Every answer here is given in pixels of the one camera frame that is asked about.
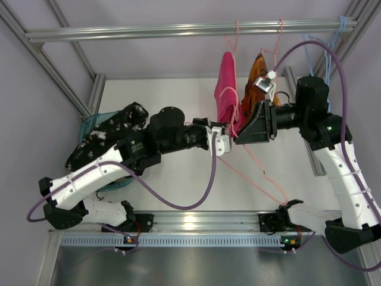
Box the black white patterned trousers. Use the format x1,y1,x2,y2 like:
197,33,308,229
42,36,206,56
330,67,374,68
65,102,149,172

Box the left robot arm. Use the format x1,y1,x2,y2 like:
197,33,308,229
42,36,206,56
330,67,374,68
39,107,231,232

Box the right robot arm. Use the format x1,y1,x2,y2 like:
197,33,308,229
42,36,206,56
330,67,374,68
234,76,380,254

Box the orange patterned trousers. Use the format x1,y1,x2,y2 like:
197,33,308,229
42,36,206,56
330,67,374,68
241,53,268,124

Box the pink trousers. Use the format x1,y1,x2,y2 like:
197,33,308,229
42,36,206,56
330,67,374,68
214,52,243,137

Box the light blue hanger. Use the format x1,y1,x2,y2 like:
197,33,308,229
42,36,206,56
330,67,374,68
307,15,347,87

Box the teal plastic basket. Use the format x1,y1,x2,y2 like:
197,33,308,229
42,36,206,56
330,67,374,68
79,111,133,192

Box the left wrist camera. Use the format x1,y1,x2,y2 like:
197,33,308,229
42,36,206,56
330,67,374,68
205,126,232,157

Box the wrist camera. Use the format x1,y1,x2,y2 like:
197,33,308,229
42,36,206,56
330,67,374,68
254,70,277,102
205,126,232,157

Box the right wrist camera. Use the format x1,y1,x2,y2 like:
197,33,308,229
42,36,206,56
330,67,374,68
254,70,277,102

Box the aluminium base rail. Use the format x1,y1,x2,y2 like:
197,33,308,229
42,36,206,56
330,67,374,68
49,210,343,236

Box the aluminium hanging rail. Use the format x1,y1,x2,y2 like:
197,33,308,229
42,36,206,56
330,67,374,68
24,17,358,43

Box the grey slotted cable duct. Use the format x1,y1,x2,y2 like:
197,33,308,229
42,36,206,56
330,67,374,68
61,234,288,247

